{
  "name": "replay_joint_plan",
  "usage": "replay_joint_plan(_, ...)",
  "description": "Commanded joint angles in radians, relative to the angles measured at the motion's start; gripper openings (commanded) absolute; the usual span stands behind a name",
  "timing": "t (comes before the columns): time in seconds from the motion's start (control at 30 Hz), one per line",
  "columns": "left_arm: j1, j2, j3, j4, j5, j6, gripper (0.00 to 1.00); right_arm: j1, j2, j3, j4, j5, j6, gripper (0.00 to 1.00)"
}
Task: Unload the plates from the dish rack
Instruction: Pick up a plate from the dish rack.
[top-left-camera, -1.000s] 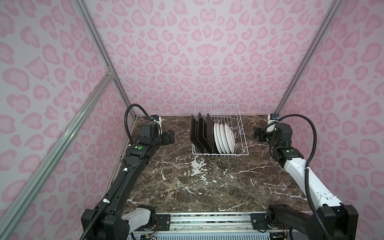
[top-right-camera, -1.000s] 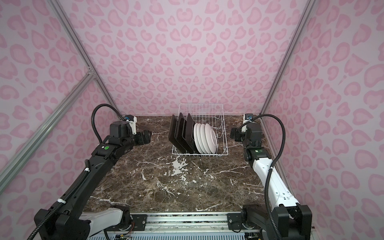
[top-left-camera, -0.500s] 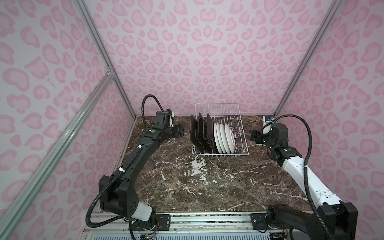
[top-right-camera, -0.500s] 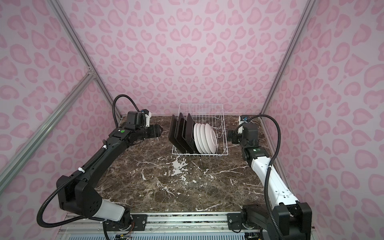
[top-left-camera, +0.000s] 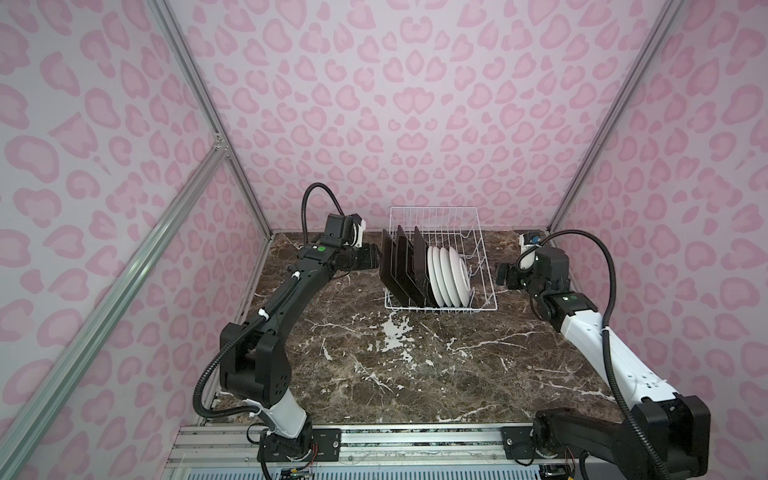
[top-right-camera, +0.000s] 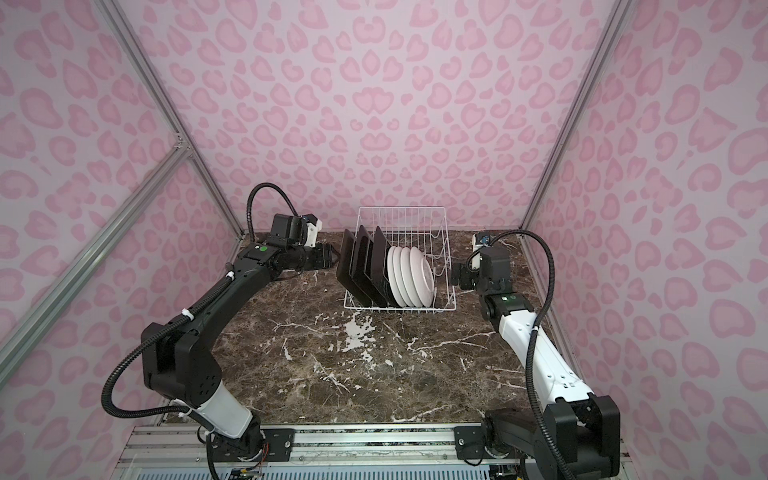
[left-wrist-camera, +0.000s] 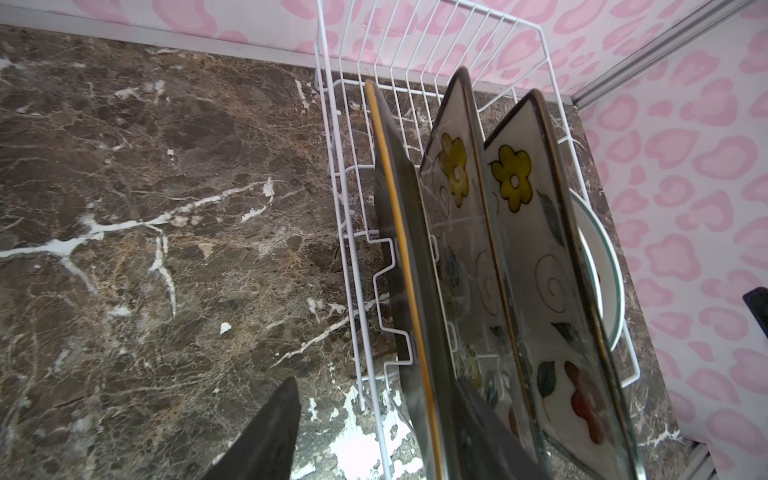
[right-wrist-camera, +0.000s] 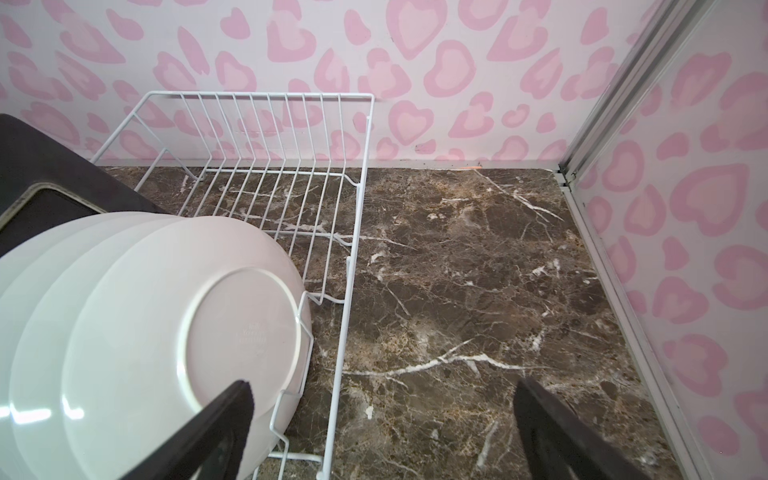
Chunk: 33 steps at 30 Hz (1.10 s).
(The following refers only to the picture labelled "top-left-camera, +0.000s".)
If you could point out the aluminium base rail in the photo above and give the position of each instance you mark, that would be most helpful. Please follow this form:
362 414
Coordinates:
386 451

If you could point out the aluminium frame strut left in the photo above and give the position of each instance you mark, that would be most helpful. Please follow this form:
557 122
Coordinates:
36 417

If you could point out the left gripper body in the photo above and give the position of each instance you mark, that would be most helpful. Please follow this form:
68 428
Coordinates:
366 257

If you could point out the white round plate patterned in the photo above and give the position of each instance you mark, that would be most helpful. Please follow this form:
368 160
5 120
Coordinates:
468 271

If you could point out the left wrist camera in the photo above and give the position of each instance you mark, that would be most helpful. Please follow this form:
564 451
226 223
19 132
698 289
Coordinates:
359 225

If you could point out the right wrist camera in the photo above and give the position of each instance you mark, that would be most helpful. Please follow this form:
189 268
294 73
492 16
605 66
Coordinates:
528 241

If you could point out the white wire dish rack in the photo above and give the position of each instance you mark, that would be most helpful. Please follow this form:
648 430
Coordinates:
448 226

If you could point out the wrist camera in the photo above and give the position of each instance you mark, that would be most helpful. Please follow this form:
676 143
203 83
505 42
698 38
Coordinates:
528 241
359 225

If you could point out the aluminium corner post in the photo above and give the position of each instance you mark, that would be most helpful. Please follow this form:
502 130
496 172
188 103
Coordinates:
659 33
180 50

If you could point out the aluminium corner post left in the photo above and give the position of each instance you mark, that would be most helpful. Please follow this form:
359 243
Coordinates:
180 50

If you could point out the dark square plate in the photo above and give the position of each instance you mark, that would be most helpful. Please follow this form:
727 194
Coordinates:
387 271
420 267

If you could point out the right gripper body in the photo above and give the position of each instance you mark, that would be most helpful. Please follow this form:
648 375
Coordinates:
511 276

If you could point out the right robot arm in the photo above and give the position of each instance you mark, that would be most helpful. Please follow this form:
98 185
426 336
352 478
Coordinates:
663 434

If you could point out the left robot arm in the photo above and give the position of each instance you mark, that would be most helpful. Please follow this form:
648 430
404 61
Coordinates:
233 365

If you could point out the aluminium corner post right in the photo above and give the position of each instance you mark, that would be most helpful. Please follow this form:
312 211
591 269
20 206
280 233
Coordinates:
659 33

